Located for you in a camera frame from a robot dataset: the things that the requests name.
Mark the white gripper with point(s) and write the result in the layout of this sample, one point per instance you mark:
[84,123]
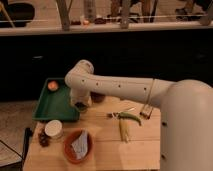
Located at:
[80,96]

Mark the green cup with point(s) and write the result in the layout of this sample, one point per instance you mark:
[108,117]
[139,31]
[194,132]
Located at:
[82,108]

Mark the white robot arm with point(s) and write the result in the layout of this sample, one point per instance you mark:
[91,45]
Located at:
[186,107]

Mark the green plastic tray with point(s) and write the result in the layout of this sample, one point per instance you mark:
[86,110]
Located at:
[55,105]

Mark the orange fruit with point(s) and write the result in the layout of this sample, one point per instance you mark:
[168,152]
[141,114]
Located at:
[53,86]

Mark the green chili pepper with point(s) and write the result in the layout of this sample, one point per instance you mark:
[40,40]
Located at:
[129,116]

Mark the white crumpled paper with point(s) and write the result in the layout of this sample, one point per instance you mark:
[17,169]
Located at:
[80,145]

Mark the orange bowl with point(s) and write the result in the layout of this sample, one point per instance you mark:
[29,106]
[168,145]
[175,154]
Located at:
[69,151]

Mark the small brown block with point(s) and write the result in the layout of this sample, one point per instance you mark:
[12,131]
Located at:
[146,111]

